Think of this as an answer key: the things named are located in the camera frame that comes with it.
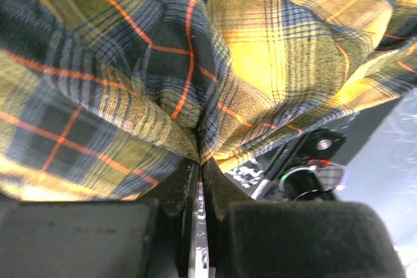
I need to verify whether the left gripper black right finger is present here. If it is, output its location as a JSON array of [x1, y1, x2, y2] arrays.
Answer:
[[201, 160, 405, 278]]

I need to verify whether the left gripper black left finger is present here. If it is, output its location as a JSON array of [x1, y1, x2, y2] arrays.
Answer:
[[1, 161, 199, 277]]

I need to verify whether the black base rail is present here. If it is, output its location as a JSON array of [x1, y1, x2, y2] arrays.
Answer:
[[226, 128, 346, 202]]

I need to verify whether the yellow plaid shirt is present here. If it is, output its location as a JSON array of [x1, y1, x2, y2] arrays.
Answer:
[[1, 0, 416, 201]]

